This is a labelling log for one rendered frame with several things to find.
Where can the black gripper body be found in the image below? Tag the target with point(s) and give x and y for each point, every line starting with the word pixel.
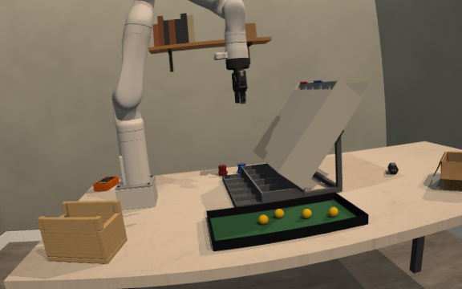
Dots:
pixel 237 64

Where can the blue plug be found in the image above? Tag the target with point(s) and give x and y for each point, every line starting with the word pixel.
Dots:
pixel 239 166

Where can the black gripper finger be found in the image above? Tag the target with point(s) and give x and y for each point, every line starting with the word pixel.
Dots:
pixel 242 87
pixel 236 93

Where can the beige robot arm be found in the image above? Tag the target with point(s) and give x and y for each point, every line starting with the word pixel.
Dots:
pixel 129 91

